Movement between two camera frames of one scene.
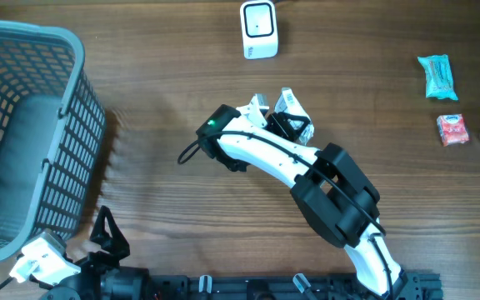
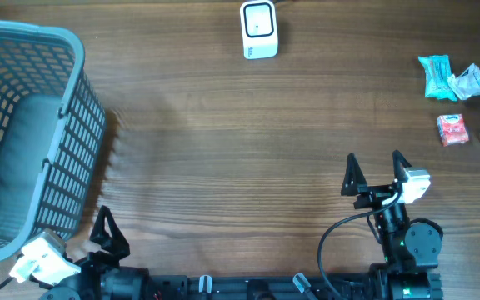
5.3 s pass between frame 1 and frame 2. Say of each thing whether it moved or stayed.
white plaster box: moved
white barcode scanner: stayed
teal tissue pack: stayed
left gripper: stayed
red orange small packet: stayed
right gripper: moved
